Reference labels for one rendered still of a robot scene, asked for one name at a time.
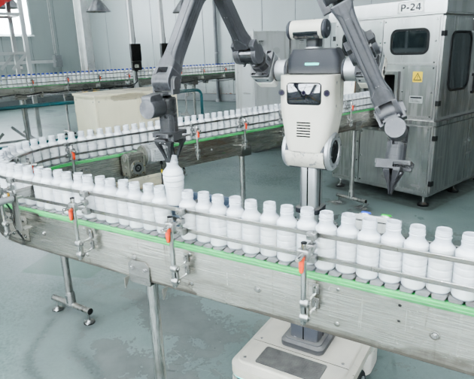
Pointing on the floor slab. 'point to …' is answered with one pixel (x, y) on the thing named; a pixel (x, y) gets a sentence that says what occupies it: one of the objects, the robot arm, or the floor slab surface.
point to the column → (83, 31)
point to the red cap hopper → (14, 62)
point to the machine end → (428, 93)
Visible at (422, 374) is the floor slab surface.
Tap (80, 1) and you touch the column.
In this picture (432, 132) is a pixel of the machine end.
